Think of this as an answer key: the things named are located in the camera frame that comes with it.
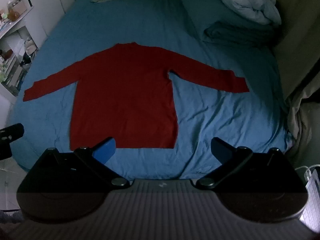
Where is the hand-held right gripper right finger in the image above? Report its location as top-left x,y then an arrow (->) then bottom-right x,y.
196,137 -> 283,188

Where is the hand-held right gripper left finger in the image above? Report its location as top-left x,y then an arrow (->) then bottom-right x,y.
46,137 -> 131,188

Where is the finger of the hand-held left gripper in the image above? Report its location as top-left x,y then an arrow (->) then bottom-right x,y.
0,123 -> 25,159

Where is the red long-sleeved sweater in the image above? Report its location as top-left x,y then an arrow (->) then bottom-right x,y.
23,42 -> 250,150

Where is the blue bed sheet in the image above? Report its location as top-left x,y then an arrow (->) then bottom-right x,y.
5,0 -> 293,180

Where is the white shelf unit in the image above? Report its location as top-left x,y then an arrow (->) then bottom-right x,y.
0,0 -> 66,98

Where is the white grid panel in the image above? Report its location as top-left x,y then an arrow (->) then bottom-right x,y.
299,168 -> 320,231

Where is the amber glass jar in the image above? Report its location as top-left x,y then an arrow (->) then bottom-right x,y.
8,8 -> 20,22

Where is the folded blue blanket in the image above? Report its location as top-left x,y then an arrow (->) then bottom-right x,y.
203,21 -> 276,47

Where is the beige curtain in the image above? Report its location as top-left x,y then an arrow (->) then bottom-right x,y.
250,0 -> 320,160

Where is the cardboard box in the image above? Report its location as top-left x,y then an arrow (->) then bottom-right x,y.
11,0 -> 27,14

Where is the blue pillow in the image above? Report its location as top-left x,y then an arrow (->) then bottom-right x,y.
179,0 -> 250,43

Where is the white cable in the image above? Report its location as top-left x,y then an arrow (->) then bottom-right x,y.
296,164 -> 320,182

